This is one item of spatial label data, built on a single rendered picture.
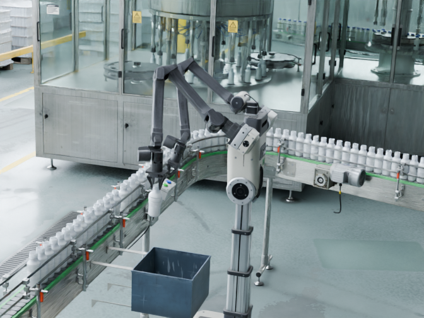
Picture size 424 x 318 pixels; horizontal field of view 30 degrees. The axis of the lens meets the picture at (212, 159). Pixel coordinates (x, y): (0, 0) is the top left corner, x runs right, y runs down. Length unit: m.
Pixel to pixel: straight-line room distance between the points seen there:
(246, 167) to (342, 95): 5.10
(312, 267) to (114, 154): 2.66
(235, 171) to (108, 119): 3.84
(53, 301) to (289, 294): 2.55
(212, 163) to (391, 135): 3.98
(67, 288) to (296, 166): 2.37
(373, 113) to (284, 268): 3.42
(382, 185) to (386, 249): 1.51
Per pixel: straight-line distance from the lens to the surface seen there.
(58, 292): 3.73
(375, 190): 5.44
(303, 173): 5.65
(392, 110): 9.22
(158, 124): 3.98
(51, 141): 8.32
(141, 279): 3.88
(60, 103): 8.16
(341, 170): 5.36
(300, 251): 6.61
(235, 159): 4.23
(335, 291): 5.98
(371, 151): 5.42
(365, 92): 9.21
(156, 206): 4.01
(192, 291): 3.83
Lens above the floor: 2.59
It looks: 17 degrees down
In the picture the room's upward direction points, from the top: 2 degrees clockwise
